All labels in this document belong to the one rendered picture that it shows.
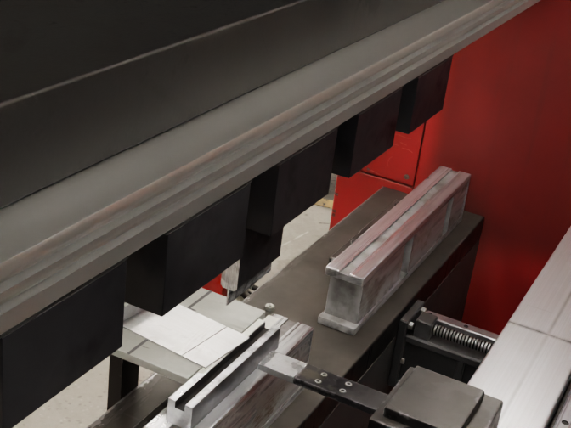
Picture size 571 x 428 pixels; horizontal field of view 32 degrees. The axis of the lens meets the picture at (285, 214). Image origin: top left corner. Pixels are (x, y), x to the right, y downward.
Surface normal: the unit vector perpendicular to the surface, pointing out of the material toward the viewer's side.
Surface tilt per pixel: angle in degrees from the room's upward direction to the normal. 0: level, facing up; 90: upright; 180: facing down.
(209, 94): 90
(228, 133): 0
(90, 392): 0
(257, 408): 90
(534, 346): 0
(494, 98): 90
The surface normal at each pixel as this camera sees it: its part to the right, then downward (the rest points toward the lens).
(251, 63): 0.88, 0.29
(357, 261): 0.11, -0.90
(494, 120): -0.46, 0.33
